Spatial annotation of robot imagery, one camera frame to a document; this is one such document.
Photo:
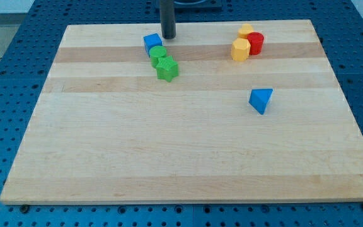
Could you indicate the blue triangle block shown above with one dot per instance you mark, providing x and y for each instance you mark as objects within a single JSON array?
[{"x": 259, "y": 99}]

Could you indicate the green star block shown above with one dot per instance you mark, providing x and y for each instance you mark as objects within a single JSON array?
[{"x": 167, "y": 68}]

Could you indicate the green cylinder block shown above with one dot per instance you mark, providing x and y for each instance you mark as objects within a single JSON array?
[{"x": 155, "y": 53}]

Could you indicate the blue cube block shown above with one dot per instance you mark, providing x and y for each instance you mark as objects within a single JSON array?
[{"x": 151, "y": 41}]

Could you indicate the yellow hexagon block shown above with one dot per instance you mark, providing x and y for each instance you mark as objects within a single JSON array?
[{"x": 240, "y": 49}]

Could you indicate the light wooden board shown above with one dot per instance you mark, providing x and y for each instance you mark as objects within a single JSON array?
[{"x": 106, "y": 130}]

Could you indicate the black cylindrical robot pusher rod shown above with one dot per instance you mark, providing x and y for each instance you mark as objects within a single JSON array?
[{"x": 167, "y": 19}]

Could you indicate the red cylinder block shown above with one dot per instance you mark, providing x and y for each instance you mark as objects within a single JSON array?
[{"x": 256, "y": 40}]

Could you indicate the yellow rear block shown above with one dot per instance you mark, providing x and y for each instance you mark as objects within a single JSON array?
[{"x": 245, "y": 30}]

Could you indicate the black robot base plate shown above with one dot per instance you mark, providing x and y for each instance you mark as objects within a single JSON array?
[{"x": 197, "y": 4}]

